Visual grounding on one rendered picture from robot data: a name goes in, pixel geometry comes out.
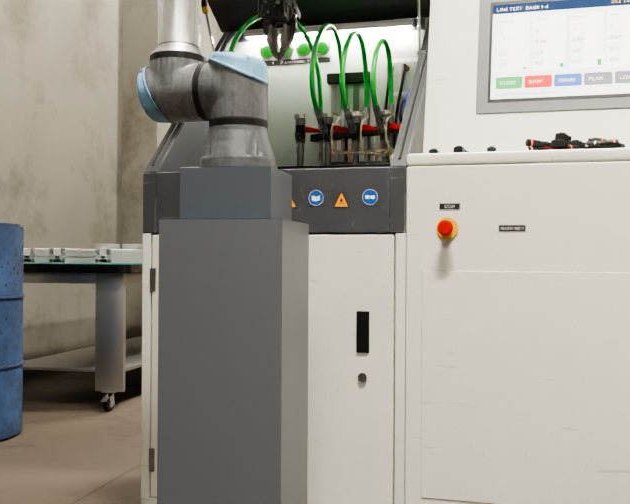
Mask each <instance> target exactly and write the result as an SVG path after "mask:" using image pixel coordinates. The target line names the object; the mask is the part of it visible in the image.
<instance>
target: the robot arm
mask: <svg viewBox="0 0 630 504"><path fill-rule="evenodd" d="M201 4H202V0H159V26H158V47H157V48H156V49H155V50H154V51H153V52H151V54H150V66H146V67H144V68H142V69H141V70H140V73H139V74H138V77H137V92H138V97H139V100H140V103H141V106H142V107H143V109H144V111H145V113H146V114H147V115H148V116H149V117H150V118H151V119H152V120H154V121H155V122H158V123H171V124H176V123H180V122H198V121H209V134H208V137H207V140H206V143H205V146H204V149H203V152H202V156H201V159H200V167H258V166H271V167H273V168H276V159H275V156H274V153H273V150H272V146H271V143H270V140H269V137H268V85H269V82H268V72H267V65H266V64H265V62H264V61H262V60H261V59H259V58H256V57H253V56H249V55H245V54H239V53H232V52H214V53H211V54H210V57H209V58H208V60H209V62H207V57H206V56H205V55H204V54H203V53H202V52H201V50H200V35H201ZM260 4H261V14H260ZM300 16H301V13H300V11H299V8H298V6H297V4H296V1H295V0H258V18H260V19H262V18H263V19H264V22H263V31H264V34H265V36H266V42H267V44H268V45H269V47H270V50H271V52H272V54H273V56H274V58H275V59H276V60H277V61H282V59H283V58H284V57H285V55H286V53H287V52H288V50H289V48H290V45H291V43H292V42H293V39H294V36H295V34H296V31H297V21H299V20H300ZM278 24H283V28H282V29H281V30H280V45H281V50H280V52H279V44H278V38H279V31H278V30H277V29H275V28H274V27H276V26H277V25H278Z"/></svg>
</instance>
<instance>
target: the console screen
mask: <svg viewBox="0 0 630 504"><path fill-rule="evenodd" d="M628 108H630V0H480V5H479V33H478V61H477V90H476V114H477V115H478V114H503V113H528V112H553V111H578V110H603V109H628Z"/></svg>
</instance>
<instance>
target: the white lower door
mask: <svg viewBox="0 0 630 504"><path fill-rule="evenodd" d="M158 284H159V235H153V244H152V268H150V291H152V388H151V448H149V471H151V496H152V497H157V428H158ZM394 391H395V235H309V301H308V471H307V504H394Z"/></svg>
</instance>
